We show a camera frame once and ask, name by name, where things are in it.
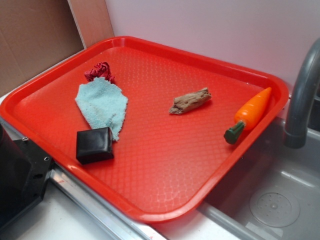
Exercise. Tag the silver metal rail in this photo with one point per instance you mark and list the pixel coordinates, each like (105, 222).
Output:
(70, 211)

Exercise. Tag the crumpled red fabric piece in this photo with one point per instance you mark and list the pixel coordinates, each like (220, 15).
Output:
(100, 70)

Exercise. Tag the brown wood chip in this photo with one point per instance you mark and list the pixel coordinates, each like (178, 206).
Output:
(190, 101)

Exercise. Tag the light blue cloth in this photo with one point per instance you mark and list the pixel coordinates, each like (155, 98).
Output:
(102, 105)

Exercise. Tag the red plastic tray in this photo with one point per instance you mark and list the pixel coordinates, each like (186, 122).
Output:
(164, 164)

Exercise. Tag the black rectangular block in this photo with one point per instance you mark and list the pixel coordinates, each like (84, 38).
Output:
(94, 145)

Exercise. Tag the brown cardboard panel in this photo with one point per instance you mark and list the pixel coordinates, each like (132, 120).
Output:
(38, 34)

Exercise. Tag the grey toy sink basin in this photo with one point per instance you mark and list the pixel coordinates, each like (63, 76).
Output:
(272, 192)

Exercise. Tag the orange toy carrot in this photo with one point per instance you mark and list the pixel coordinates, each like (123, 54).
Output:
(248, 116)

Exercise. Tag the grey toy faucet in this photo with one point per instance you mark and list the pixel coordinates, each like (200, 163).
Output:
(304, 105)

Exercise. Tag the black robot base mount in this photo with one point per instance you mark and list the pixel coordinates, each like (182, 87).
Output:
(24, 172)

